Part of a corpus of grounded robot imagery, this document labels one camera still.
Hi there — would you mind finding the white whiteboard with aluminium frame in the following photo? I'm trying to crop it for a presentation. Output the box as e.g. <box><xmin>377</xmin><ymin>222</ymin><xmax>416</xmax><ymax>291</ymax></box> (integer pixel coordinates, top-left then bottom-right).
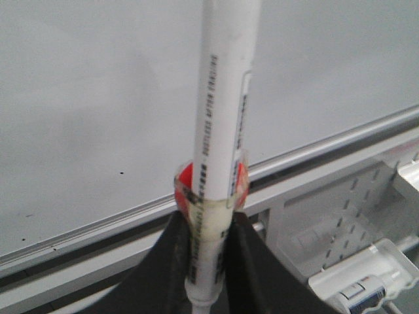
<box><xmin>1</xmin><ymin>1</ymin><xmax>418</xmax><ymax>272</ymax></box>

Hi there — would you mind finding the red round magnet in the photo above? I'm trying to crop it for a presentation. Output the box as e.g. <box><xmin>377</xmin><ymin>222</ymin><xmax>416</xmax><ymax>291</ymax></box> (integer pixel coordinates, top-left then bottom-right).
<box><xmin>174</xmin><ymin>150</ymin><xmax>249</xmax><ymax>220</ymax></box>

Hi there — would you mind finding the white metal stand frame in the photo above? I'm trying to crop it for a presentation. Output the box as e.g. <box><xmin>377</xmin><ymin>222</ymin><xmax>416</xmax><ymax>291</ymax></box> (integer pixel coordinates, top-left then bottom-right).
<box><xmin>1</xmin><ymin>128</ymin><xmax>418</xmax><ymax>313</ymax></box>

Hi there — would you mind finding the white perforated pegboard panel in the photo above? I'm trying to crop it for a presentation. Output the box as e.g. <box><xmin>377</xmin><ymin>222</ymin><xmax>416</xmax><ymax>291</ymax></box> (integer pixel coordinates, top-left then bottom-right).
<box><xmin>276</xmin><ymin>139</ymin><xmax>418</xmax><ymax>281</ymax></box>

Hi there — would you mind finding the white plastic hanging tray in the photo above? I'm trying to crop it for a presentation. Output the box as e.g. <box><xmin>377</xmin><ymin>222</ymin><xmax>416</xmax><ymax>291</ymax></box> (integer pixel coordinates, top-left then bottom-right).
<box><xmin>308</xmin><ymin>239</ymin><xmax>418</xmax><ymax>313</ymax></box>

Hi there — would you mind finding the white cleaner spray bottle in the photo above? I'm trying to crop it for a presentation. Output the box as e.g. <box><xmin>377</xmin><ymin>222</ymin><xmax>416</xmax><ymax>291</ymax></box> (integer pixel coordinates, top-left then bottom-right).
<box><xmin>333</xmin><ymin>271</ymin><xmax>401</xmax><ymax>313</ymax></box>

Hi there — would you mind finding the white whiteboard marker pen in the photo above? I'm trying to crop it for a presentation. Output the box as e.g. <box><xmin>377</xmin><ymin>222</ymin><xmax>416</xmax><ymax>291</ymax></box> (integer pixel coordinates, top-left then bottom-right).
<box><xmin>185</xmin><ymin>1</ymin><xmax>261</xmax><ymax>313</ymax></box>

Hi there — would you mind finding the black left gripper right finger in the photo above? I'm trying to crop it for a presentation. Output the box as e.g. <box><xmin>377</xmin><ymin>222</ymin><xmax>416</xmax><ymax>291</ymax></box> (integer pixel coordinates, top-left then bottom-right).
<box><xmin>225</xmin><ymin>212</ymin><xmax>337</xmax><ymax>314</ymax></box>

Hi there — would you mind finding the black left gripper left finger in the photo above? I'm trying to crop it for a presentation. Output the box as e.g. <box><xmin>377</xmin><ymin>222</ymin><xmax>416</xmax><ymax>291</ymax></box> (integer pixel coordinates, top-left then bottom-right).
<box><xmin>79</xmin><ymin>211</ymin><xmax>189</xmax><ymax>313</ymax></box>

